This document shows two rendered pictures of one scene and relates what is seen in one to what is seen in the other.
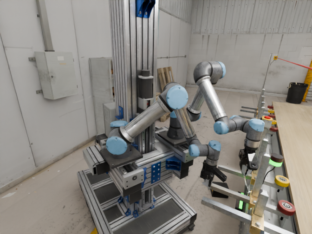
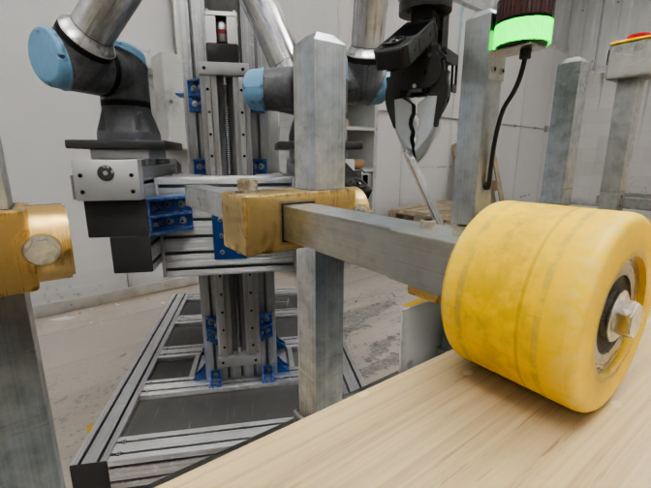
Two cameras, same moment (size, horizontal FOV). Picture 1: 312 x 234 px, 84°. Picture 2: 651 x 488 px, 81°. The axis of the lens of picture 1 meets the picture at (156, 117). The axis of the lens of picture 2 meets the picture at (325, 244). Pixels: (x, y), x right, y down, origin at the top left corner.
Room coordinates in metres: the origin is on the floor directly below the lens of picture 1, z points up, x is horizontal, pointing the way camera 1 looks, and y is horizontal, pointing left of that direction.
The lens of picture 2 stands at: (0.29, -0.67, 1.00)
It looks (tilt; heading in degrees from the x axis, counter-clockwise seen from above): 13 degrees down; 25
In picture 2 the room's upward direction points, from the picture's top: straight up
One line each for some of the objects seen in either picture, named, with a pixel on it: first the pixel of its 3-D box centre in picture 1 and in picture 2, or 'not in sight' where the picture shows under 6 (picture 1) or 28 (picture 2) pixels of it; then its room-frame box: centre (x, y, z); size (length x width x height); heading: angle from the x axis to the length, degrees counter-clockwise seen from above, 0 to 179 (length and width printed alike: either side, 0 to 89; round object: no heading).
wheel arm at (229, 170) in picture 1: (248, 176); not in sight; (1.05, -0.70, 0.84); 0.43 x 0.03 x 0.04; 61
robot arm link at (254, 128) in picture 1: (254, 129); not in sight; (0.88, -0.55, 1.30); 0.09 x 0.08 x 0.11; 28
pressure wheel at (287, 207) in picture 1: (284, 212); not in sight; (0.74, -0.75, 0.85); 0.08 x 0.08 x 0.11
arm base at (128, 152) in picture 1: (120, 146); (128, 122); (1.02, 0.23, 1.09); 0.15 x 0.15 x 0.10
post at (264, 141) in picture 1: (257, 167); (554, 206); (1.06, -0.76, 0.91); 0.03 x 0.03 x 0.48; 61
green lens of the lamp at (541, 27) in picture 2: (275, 161); (522, 35); (0.82, -0.68, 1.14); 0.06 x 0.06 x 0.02
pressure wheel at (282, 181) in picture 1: (280, 185); not in sight; (0.95, -0.87, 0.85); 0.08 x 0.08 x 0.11
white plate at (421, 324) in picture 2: (246, 204); (457, 320); (0.88, -0.63, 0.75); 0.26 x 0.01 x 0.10; 151
